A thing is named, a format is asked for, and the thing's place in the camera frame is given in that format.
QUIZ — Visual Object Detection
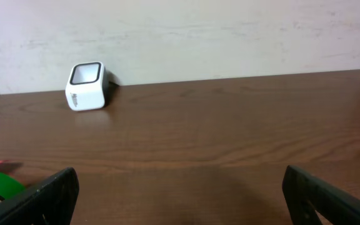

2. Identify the white barcode scanner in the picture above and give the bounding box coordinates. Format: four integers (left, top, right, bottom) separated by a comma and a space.
65, 61, 109, 111

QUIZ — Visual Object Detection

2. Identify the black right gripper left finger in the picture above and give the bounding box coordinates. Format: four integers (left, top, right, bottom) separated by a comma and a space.
0, 167, 79, 225

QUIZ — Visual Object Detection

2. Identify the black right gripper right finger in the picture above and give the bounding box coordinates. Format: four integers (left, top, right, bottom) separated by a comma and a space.
282, 166, 360, 225

